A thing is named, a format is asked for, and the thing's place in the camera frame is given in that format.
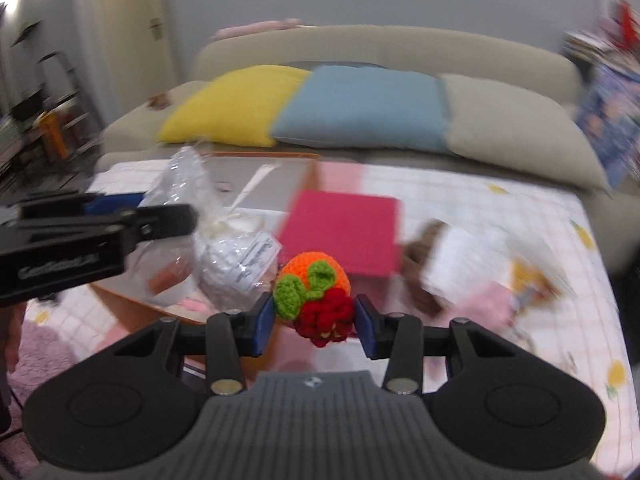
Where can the brown plush toy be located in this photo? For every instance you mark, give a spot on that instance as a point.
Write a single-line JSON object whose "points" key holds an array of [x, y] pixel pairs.
{"points": [[415, 255]]}

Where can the purple fluffy rug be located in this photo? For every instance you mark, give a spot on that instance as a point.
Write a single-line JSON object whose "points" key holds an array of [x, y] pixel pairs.
{"points": [[40, 355]]}

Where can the clear plastic wrapper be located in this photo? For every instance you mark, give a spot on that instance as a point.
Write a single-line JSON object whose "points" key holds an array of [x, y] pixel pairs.
{"points": [[540, 270]]}

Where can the checked lemon print tablecloth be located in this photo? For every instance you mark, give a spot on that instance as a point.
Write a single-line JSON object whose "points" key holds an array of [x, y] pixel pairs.
{"points": [[550, 220]]}

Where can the blue printed pillow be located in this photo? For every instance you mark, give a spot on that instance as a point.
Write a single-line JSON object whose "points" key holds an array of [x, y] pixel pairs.
{"points": [[610, 120]]}

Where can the beige sofa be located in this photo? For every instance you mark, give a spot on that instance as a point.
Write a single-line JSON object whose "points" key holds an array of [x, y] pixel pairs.
{"points": [[400, 47]]}

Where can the pink cloth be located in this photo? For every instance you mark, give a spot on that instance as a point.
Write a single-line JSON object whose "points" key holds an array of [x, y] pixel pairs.
{"points": [[480, 305]]}

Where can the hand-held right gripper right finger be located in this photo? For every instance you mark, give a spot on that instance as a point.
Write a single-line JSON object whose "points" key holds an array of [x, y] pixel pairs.
{"points": [[365, 330]]}

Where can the pink plush toy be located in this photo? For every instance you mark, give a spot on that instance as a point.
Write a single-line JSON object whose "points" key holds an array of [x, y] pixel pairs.
{"points": [[255, 27]]}

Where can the red hanging ornament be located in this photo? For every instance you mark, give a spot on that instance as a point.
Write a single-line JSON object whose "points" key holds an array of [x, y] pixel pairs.
{"points": [[625, 17]]}

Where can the clear plastic bag white cloth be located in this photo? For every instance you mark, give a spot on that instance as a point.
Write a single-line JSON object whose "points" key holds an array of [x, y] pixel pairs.
{"points": [[225, 260]]}

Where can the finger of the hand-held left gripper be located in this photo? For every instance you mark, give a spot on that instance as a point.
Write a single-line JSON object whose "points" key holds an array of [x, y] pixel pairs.
{"points": [[115, 202], [165, 222]]}

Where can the red orange soft item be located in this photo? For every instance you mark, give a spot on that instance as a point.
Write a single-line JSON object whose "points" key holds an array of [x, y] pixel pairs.
{"points": [[170, 276]]}

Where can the orange crocheted fruit toy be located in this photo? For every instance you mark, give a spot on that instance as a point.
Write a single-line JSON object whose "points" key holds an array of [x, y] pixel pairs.
{"points": [[310, 270]]}

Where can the orange bottle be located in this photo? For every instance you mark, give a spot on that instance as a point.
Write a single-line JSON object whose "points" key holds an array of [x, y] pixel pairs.
{"points": [[54, 135]]}

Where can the stack of books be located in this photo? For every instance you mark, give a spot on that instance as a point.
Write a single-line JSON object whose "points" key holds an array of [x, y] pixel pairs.
{"points": [[585, 45]]}

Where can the yellow pillow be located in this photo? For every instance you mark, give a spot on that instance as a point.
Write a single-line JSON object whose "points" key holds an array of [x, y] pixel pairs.
{"points": [[235, 105]]}

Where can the beige pillow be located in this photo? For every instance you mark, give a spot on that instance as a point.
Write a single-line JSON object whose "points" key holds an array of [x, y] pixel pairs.
{"points": [[515, 125]]}

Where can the cream door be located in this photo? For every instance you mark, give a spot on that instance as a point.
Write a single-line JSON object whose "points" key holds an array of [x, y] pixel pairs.
{"points": [[120, 35]]}

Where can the metal shelf rack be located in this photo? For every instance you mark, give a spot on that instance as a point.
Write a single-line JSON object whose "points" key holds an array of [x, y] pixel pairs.
{"points": [[30, 110]]}

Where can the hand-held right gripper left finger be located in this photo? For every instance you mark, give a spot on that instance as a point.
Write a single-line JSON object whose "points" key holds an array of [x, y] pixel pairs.
{"points": [[263, 325]]}

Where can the white mesh bag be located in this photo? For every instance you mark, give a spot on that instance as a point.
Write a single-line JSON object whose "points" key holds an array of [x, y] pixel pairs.
{"points": [[465, 255]]}

